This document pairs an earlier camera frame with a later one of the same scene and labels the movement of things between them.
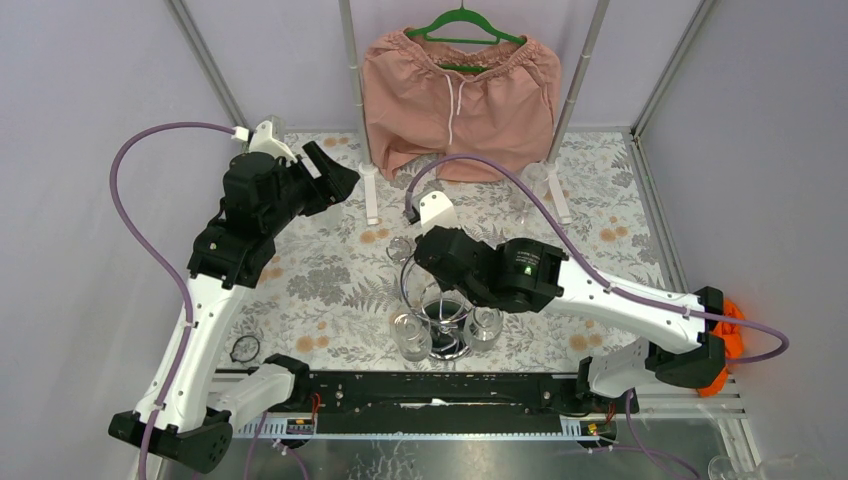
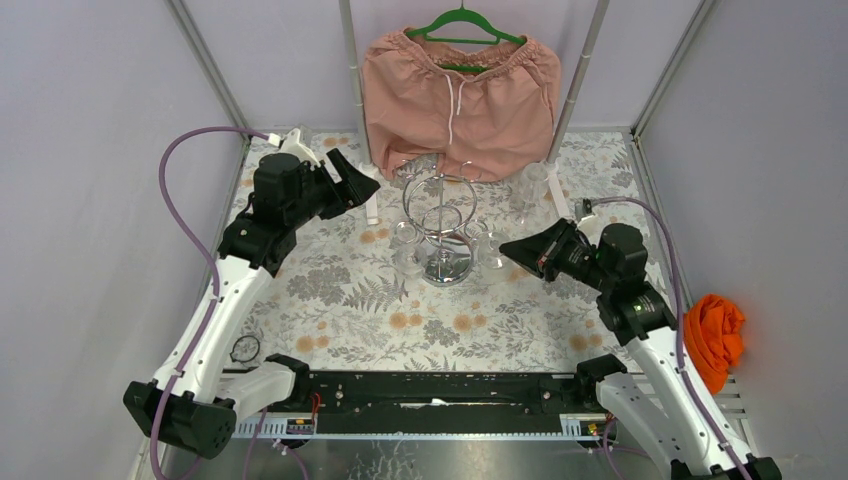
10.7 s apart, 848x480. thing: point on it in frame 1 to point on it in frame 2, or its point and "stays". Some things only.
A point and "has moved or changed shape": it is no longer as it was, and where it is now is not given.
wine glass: (482, 327) has moved or changed shape
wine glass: (411, 336) to (411, 253)
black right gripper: (444, 285) to (540, 252)
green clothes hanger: (463, 14) stays
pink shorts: (431, 99) stays
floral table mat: (330, 300) stays
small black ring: (233, 348) stays
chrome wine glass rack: (444, 314) has moved or changed shape
